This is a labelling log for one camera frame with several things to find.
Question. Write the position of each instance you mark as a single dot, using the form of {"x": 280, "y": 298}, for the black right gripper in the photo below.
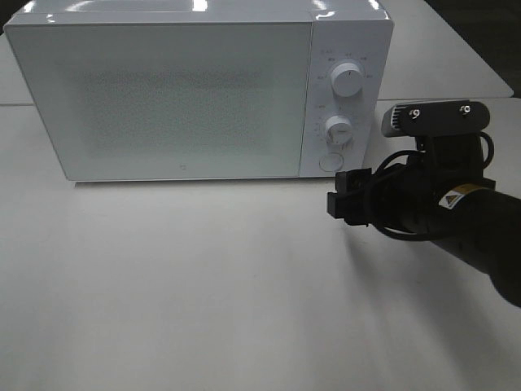
{"x": 411, "y": 189}

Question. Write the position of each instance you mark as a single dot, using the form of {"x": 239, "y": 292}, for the round white door button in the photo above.
{"x": 331, "y": 162}

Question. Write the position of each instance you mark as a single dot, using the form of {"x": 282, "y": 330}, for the white timer knob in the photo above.
{"x": 338, "y": 130}

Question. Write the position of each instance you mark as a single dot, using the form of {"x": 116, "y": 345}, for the white microwave door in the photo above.
{"x": 151, "y": 102}

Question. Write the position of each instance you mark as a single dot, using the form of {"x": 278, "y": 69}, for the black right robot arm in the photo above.
{"x": 490, "y": 239}

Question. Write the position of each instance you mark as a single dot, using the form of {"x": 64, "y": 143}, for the upper white power knob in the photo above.
{"x": 347, "y": 78}

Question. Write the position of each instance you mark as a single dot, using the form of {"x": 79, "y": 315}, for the white microwave oven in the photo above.
{"x": 340, "y": 30}

